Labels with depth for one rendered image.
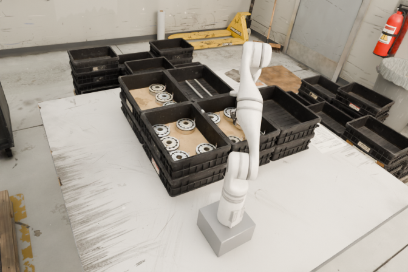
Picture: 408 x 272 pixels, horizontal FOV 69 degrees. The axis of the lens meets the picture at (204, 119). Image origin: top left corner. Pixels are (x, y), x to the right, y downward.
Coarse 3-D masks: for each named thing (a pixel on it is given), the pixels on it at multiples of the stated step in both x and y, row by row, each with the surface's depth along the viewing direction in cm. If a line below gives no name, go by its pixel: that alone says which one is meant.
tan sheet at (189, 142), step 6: (168, 126) 159; (174, 126) 160; (174, 132) 155; (198, 132) 157; (180, 138) 152; (186, 138) 152; (192, 138) 153; (198, 138) 153; (204, 138) 154; (180, 144) 148; (186, 144) 148; (192, 144) 149; (198, 144) 149; (180, 150) 145; (186, 150) 145; (192, 150) 146
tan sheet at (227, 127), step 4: (216, 112) 175; (220, 112) 175; (220, 116) 172; (220, 120) 169; (224, 120) 169; (220, 124) 165; (224, 124) 166; (228, 124) 166; (232, 124) 166; (220, 128) 163; (224, 128) 163; (228, 128) 163; (232, 128) 164; (236, 128) 164; (224, 132) 160; (228, 132) 160; (232, 132) 161; (236, 132) 161; (240, 132) 161; (236, 136) 158; (240, 136) 159; (244, 136) 159
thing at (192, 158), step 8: (184, 104) 160; (192, 104) 161; (144, 112) 150; (200, 112) 155; (144, 120) 145; (208, 120) 150; (152, 128) 140; (216, 128) 145; (152, 136) 139; (160, 144) 131; (168, 152) 128; (208, 152) 130; (216, 152) 133; (168, 160) 126; (176, 160) 124; (184, 160) 125; (192, 160) 128
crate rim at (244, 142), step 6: (222, 96) 171; (228, 96) 173; (198, 102) 163; (204, 114) 154; (210, 120) 150; (216, 126) 147; (276, 126) 152; (222, 132) 144; (270, 132) 147; (276, 132) 148; (228, 138) 140; (264, 138) 145; (234, 144) 137; (240, 144) 138; (246, 144) 141
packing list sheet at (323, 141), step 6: (318, 132) 191; (324, 132) 192; (312, 138) 185; (318, 138) 186; (324, 138) 187; (330, 138) 187; (336, 138) 188; (312, 144) 180; (318, 144) 181; (324, 144) 182; (330, 144) 182; (336, 144) 183; (342, 144) 183; (324, 150) 177; (330, 150) 178
